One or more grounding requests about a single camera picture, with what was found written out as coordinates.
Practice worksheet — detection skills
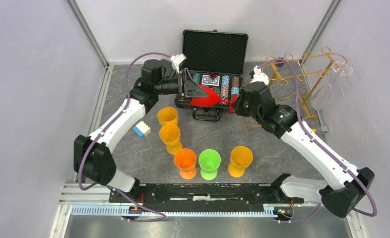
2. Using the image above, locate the clear wine glass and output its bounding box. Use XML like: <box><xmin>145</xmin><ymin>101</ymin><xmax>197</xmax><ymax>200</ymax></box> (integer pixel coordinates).
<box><xmin>309</xmin><ymin>61</ymin><xmax>353</xmax><ymax>111</ymax></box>

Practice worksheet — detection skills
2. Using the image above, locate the purple small block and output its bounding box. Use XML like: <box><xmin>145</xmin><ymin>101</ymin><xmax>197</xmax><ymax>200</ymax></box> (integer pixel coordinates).
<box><xmin>276</xmin><ymin>57</ymin><xmax>284</xmax><ymax>67</ymax></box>

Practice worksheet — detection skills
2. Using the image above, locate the playing card deck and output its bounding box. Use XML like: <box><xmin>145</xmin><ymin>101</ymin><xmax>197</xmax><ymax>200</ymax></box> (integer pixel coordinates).
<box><xmin>201</xmin><ymin>74</ymin><xmax>220</xmax><ymax>87</ymax></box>

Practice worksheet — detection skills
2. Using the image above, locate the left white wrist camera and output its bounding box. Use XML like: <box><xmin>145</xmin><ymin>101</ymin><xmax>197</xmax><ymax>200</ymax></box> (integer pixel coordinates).
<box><xmin>170</xmin><ymin>54</ymin><xmax>187</xmax><ymax>73</ymax></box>

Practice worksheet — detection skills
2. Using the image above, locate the green plastic wine glass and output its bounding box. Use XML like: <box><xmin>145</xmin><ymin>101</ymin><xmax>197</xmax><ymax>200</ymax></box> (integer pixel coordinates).
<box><xmin>198</xmin><ymin>149</ymin><xmax>221</xmax><ymax>180</ymax></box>

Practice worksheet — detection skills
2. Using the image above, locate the orange plastic wine glass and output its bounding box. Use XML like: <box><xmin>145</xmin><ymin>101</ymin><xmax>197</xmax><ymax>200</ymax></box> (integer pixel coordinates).
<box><xmin>174</xmin><ymin>148</ymin><xmax>196</xmax><ymax>180</ymax></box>

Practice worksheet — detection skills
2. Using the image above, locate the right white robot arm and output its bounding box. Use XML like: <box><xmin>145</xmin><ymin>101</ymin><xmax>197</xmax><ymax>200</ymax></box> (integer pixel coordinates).
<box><xmin>231</xmin><ymin>82</ymin><xmax>377</xmax><ymax>218</ymax></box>

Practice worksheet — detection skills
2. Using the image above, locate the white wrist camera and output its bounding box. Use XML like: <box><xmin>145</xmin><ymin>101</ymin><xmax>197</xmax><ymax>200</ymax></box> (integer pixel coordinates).
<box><xmin>249</xmin><ymin>65</ymin><xmax>269</xmax><ymax>85</ymax></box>
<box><xmin>170</xmin><ymin>54</ymin><xmax>187</xmax><ymax>73</ymax></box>

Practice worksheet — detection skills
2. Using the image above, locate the blue white toy brick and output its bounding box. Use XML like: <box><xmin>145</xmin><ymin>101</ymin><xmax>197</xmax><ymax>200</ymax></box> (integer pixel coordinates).
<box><xmin>133</xmin><ymin>121</ymin><xmax>151</xmax><ymax>138</ymax></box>

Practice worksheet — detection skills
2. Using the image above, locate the yellow wine glass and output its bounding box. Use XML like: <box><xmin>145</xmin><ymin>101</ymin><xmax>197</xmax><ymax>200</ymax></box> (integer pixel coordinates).
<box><xmin>157</xmin><ymin>107</ymin><xmax>178</xmax><ymax>126</ymax></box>
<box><xmin>228</xmin><ymin>146</ymin><xmax>254</xmax><ymax>178</ymax></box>
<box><xmin>159</xmin><ymin>123</ymin><xmax>183</xmax><ymax>155</ymax></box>

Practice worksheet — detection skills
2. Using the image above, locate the gold wine glass rack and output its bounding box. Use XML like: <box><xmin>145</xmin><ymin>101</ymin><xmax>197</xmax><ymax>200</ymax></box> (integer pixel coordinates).
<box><xmin>260</xmin><ymin>47</ymin><xmax>348</xmax><ymax>120</ymax></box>

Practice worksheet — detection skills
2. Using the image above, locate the yellow wine glass right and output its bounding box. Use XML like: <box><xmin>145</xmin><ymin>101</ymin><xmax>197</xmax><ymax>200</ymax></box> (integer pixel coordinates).
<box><xmin>228</xmin><ymin>146</ymin><xmax>254</xmax><ymax>178</ymax></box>

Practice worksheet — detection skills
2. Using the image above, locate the yellow wine glass middle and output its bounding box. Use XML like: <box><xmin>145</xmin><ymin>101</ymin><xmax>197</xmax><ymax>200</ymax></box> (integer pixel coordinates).
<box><xmin>159</xmin><ymin>123</ymin><xmax>183</xmax><ymax>155</ymax></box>

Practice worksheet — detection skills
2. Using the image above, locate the red plastic wine glass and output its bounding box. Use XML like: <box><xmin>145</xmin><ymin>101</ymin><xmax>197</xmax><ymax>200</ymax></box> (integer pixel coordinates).
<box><xmin>189</xmin><ymin>85</ymin><xmax>239</xmax><ymax>107</ymax></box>

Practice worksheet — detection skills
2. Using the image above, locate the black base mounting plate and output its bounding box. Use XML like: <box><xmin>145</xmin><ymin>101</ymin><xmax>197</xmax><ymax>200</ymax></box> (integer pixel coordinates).
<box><xmin>108</xmin><ymin>182</ymin><xmax>305</xmax><ymax>213</ymax></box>

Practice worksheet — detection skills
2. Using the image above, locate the white slotted cable duct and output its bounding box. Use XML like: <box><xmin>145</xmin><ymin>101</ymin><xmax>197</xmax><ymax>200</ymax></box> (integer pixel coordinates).
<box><xmin>70</xmin><ymin>205</ymin><xmax>279</xmax><ymax>218</ymax></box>

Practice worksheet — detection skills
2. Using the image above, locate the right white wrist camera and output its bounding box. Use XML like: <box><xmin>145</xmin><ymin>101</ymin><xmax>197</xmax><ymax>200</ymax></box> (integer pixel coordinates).
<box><xmin>249</xmin><ymin>65</ymin><xmax>269</xmax><ymax>85</ymax></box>

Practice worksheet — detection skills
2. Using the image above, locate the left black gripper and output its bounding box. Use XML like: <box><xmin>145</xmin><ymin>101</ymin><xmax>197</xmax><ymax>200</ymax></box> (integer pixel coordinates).
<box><xmin>154</xmin><ymin>68</ymin><xmax>208</xmax><ymax>102</ymax></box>

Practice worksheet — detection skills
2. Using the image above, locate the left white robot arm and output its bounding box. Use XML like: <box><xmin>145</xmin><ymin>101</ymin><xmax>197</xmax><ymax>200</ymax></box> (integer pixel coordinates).
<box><xmin>73</xmin><ymin>54</ymin><xmax>210</xmax><ymax>202</ymax></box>

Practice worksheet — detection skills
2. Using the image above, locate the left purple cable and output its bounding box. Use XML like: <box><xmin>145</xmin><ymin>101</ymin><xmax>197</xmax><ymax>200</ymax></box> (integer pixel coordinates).
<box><xmin>77</xmin><ymin>52</ymin><xmax>167</xmax><ymax>223</ymax></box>

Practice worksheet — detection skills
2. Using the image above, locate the yellow wine glass back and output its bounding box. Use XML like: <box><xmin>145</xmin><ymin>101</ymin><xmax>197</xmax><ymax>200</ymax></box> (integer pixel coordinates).
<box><xmin>157</xmin><ymin>107</ymin><xmax>178</xmax><ymax>126</ymax></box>

